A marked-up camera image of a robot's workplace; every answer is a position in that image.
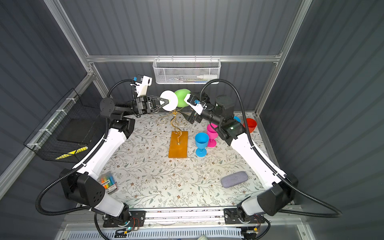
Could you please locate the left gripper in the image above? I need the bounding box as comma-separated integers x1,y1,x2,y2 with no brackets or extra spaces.
121,97,168,121

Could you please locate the pink wine glass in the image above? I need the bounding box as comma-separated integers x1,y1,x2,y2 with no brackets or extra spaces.
207,124,219,148

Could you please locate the green wine glass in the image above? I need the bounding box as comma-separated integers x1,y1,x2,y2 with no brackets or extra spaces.
160,89,191,111

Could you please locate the red wine glass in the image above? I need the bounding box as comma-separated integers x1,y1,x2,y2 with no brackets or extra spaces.
243,118,257,133

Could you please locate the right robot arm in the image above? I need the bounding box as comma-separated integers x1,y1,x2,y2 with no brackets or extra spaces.
184,94,299,221

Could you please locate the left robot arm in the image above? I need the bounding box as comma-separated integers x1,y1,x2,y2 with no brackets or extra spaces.
60,96,171,225

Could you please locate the orange wooden rack base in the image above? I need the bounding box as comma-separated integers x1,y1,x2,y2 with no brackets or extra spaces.
168,131,188,158

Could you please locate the grey oblong case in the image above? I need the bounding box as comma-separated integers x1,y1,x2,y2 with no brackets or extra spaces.
221,171,249,189

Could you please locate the colourful marker pack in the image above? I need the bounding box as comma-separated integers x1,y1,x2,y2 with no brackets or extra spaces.
98,172,118,194

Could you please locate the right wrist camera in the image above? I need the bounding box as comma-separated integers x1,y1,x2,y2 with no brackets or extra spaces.
184,94,207,115

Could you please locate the gold wire glass rack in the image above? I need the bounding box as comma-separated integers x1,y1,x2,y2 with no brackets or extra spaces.
156,110,188,145

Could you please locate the white mesh wall basket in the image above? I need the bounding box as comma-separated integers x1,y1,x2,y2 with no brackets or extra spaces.
153,59,222,85

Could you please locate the black wire side basket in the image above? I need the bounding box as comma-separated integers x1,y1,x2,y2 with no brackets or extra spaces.
24,85,106,164

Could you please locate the front mounting rail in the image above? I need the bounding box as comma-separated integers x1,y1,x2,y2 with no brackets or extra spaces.
56,207,315,240

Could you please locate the aluminium frame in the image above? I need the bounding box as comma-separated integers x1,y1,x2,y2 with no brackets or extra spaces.
1,1,312,240

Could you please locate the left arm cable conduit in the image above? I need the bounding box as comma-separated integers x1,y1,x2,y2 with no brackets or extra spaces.
35,79,136,217

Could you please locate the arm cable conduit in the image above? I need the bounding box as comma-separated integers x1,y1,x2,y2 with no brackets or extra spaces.
35,79,136,217
199,78,343,218

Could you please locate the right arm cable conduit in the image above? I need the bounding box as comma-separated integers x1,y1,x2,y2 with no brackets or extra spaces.
199,78,343,218

